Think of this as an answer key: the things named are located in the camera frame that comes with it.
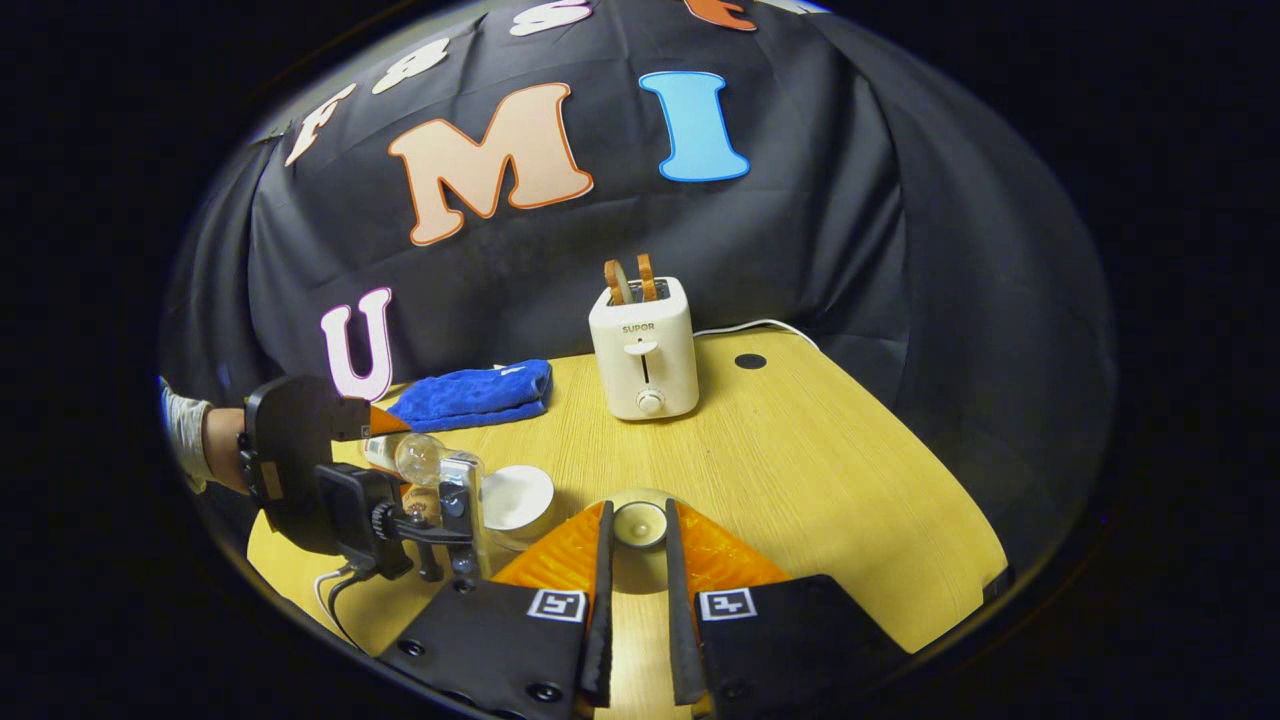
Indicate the black round table grommet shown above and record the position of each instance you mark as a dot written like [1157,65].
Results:
[750,361]

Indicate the cream teacup lid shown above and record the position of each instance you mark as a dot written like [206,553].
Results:
[640,523]

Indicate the clear plastic water bottle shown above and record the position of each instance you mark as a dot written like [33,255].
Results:
[420,458]

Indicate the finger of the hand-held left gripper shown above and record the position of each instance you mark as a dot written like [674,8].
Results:
[375,420]

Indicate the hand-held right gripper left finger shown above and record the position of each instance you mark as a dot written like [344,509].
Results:
[603,620]

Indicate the white toaster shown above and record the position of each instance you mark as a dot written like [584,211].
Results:
[645,360]

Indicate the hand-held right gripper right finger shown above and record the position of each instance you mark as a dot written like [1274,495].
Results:
[680,630]

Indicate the blue folded towel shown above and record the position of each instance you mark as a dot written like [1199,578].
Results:
[470,395]

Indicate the black backdrop cloth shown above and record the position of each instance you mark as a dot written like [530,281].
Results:
[800,250]

